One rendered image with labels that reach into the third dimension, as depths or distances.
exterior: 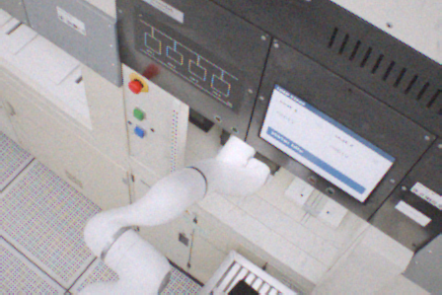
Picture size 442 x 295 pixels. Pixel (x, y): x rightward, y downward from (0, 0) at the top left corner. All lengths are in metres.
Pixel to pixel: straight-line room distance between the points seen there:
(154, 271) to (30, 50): 1.28
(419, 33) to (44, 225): 2.25
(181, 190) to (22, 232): 1.69
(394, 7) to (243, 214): 1.15
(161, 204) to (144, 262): 0.13
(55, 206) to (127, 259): 1.64
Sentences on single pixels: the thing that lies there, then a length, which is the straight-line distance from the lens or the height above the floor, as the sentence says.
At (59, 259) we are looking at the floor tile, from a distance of 2.76.
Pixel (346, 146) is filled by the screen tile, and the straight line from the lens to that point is 1.17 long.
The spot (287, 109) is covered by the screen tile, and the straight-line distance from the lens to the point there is 1.18.
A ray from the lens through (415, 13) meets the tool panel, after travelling 0.87.
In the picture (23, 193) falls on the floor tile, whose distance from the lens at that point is 2.92.
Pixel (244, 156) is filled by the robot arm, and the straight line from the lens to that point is 1.55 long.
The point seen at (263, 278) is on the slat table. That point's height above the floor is 0.76.
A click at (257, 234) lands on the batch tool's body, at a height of 0.87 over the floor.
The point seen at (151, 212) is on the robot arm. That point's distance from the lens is 1.22.
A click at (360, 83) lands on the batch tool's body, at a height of 1.81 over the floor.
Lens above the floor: 2.59
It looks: 59 degrees down
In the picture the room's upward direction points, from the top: 10 degrees clockwise
